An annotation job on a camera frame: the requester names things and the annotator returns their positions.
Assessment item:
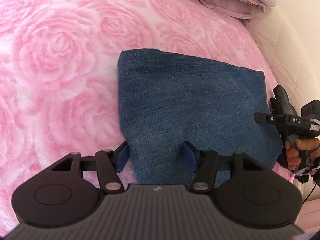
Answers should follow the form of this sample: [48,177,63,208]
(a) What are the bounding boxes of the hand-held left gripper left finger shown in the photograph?
[51,141,129,194]

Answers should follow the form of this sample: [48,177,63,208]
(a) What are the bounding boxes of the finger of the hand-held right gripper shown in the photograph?
[254,112,288,128]
[269,85,293,117]

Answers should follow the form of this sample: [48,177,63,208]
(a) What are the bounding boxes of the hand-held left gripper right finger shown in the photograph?
[182,141,262,194]

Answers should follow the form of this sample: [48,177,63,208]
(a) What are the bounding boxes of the blue denim jeans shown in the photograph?
[117,49,284,185]

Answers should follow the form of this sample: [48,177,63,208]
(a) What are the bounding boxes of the person's right hand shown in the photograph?
[284,138,320,172]

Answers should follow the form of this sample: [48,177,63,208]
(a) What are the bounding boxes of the cream padded headboard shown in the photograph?
[246,4,320,155]

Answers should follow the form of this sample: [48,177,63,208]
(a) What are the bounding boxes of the lilac pillowcase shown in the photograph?
[187,0,266,27]

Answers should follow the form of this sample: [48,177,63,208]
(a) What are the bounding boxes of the pink rose blanket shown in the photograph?
[0,0,304,200]

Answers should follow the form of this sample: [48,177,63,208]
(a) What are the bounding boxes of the black cable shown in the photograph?
[301,176,320,205]

